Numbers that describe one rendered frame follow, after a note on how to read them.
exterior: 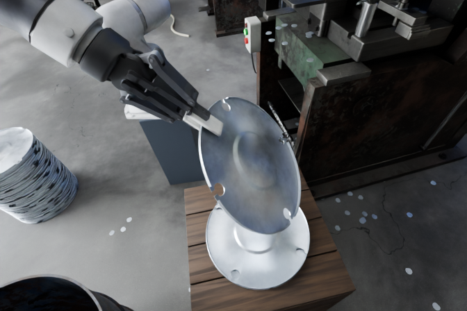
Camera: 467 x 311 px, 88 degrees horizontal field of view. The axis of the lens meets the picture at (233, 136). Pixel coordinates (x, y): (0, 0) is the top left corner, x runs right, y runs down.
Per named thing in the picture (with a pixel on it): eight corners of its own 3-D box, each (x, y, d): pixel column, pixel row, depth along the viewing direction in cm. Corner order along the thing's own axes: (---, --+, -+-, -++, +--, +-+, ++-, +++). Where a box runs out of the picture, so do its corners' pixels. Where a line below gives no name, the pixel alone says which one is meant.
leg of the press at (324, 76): (292, 207, 111) (347, -17, 44) (283, 186, 118) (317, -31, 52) (463, 159, 122) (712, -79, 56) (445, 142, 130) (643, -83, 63)
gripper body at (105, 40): (70, 78, 35) (129, 113, 39) (85, 40, 30) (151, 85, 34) (96, 51, 40) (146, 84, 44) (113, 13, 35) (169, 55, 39)
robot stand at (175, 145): (169, 185, 123) (138, 121, 90) (171, 157, 135) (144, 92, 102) (205, 180, 124) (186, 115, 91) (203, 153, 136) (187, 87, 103)
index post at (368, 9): (358, 37, 70) (370, 1, 63) (352, 33, 72) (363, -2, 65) (367, 36, 70) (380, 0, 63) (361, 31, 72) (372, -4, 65)
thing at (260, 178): (256, 273, 39) (260, 272, 39) (168, 116, 39) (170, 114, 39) (311, 187, 61) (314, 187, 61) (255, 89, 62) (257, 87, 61)
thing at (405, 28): (408, 39, 67) (427, -1, 59) (370, 17, 78) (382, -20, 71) (427, 36, 68) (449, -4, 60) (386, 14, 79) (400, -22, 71)
